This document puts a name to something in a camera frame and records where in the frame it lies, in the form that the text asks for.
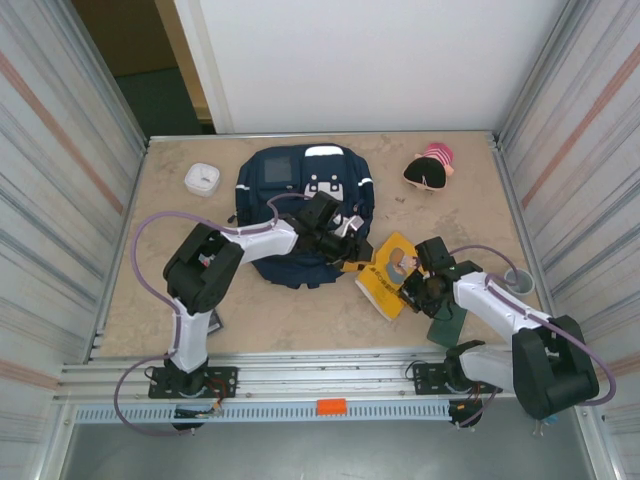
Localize tan wooden door frame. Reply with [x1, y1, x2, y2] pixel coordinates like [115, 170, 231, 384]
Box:
[153, 0, 214, 124]

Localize navy blue backpack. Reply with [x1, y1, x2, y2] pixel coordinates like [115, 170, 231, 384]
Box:
[230, 143, 375, 290]

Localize dark green booklet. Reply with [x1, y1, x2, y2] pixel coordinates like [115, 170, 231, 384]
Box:
[427, 304, 469, 349]

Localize aluminium mounting rail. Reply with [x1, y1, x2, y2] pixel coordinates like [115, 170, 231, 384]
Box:
[52, 349, 599, 404]

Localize grey plastic cup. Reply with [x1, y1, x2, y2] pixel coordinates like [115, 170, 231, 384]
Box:
[503, 267, 536, 296]

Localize base red black wires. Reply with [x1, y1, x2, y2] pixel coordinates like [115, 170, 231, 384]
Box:
[207, 378, 236, 416]
[452, 383, 486, 416]

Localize yellow paperback book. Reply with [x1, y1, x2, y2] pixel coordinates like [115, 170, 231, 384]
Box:
[354, 230, 432, 322]

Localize plush doll pink striped shirt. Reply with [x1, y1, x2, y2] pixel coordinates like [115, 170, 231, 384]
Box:
[402, 141, 456, 193]

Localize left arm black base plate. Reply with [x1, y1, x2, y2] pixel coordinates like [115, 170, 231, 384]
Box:
[148, 366, 239, 400]

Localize grey slotted cable duct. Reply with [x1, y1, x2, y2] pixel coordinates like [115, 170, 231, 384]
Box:
[74, 402, 454, 424]

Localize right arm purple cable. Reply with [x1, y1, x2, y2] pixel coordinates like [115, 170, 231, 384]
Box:
[447, 243, 617, 429]

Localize right base red black wires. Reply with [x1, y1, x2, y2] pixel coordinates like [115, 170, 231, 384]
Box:
[452, 383, 486, 416]

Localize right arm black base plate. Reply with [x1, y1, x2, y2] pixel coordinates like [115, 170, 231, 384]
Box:
[411, 362, 503, 396]

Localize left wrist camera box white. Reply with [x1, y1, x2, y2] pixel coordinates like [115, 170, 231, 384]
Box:
[332, 214, 366, 239]

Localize left base red black wires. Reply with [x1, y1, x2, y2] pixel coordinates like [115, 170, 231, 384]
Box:
[207, 378, 236, 416]

